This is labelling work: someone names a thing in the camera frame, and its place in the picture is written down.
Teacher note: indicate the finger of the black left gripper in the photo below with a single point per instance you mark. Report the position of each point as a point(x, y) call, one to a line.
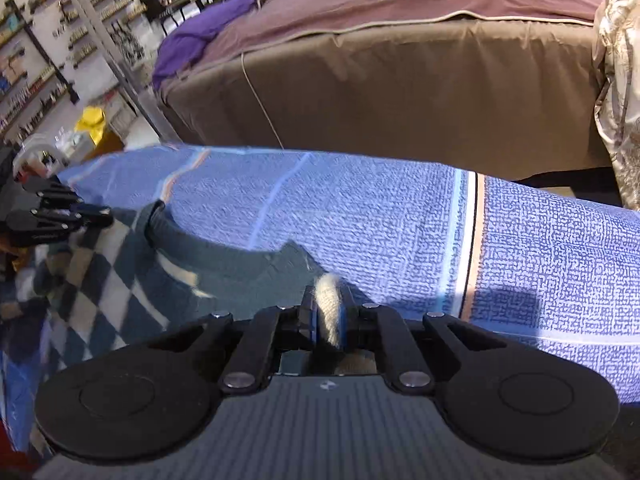
point(51, 192)
point(27, 228)

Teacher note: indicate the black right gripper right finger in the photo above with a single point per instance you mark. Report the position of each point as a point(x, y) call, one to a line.
point(440, 378)

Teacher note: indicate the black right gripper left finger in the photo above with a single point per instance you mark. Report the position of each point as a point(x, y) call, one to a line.
point(148, 399)

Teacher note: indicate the blue cream checkered sweater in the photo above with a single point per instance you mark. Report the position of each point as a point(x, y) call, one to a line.
point(105, 289)

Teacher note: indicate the yellow bag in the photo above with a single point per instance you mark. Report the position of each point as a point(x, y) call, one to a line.
point(92, 121)

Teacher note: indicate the blue patterned bed sheet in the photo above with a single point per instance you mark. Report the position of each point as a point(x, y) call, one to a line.
point(559, 273)

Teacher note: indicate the purple cloth on bed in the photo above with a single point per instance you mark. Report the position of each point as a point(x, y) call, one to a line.
point(187, 43)

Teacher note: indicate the cream floral patterned duvet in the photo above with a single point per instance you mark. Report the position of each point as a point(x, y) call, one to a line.
point(616, 113)

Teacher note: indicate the brown bed with mauve cover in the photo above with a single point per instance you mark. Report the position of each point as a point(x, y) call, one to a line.
point(504, 87)

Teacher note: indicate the wall display shelves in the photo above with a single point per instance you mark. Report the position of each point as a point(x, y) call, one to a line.
point(90, 80)

